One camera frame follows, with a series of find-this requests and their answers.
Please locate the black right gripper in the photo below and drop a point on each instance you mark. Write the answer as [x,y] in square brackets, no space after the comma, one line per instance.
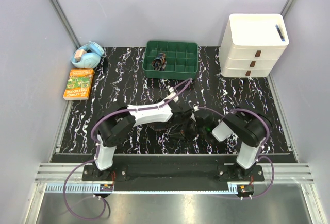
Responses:
[183,134]

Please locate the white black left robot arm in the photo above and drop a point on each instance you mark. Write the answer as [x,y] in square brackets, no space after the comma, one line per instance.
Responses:
[114,128]

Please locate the rolled multicoloured tie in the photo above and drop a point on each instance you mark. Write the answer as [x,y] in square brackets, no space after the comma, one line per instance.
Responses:
[159,63]

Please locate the black marbled table mat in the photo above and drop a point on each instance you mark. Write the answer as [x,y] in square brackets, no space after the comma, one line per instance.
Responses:
[120,76]

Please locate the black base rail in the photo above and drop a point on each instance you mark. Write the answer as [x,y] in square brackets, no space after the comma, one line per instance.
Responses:
[219,167]

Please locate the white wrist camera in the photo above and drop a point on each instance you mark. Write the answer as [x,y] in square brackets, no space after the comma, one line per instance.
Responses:
[193,114]
[173,95]

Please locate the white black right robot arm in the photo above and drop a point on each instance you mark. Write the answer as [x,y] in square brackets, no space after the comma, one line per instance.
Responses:
[248,124]

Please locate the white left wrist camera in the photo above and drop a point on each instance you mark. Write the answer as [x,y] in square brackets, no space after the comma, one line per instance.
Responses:
[173,95]

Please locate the blue pen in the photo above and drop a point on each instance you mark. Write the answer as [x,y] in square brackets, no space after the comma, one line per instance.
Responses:
[280,32]

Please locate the brown tie with blue flowers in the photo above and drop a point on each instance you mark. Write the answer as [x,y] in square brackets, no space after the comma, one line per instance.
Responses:
[159,126]

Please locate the orange picture book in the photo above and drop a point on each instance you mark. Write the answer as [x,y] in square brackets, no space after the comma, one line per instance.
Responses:
[79,84]

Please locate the green compartment tray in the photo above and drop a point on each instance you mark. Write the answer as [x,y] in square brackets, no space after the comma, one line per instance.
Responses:
[182,59]

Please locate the white drawer unit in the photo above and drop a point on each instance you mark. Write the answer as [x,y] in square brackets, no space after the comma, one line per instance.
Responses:
[251,45]

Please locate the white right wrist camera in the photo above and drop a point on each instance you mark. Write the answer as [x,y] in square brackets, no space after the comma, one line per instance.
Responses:
[193,114]

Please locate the light blue headphones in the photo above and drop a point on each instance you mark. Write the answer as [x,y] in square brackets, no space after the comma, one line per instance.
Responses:
[88,56]

